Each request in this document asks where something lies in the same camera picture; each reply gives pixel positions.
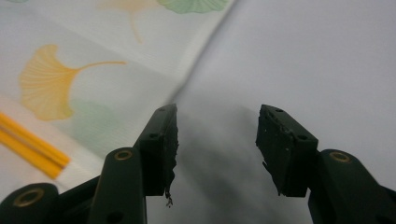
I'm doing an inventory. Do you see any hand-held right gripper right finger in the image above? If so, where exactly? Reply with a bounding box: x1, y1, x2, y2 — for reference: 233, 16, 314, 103
255, 104, 396, 224

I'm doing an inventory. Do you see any yellow chopstick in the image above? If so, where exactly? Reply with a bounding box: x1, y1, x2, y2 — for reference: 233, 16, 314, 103
0, 129, 64, 180
0, 111, 72, 169

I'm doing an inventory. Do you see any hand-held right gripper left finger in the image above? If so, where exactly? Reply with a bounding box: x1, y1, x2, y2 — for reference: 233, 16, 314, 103
88, 103, 180, 224

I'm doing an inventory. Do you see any white leaf-print cloth mat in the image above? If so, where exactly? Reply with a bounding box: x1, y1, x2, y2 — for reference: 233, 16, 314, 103
0, 0, 238, 200

